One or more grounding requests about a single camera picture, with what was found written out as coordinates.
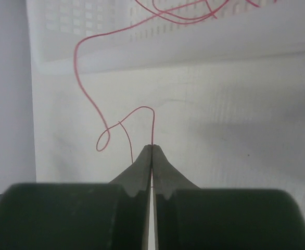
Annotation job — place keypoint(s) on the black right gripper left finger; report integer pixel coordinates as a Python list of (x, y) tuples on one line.
[(112, 215)]

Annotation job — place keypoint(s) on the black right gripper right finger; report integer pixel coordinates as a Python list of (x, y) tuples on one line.
[(190, 217)]

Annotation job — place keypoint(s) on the white perforated basket left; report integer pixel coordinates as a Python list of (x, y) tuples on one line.
[(97, 36)]

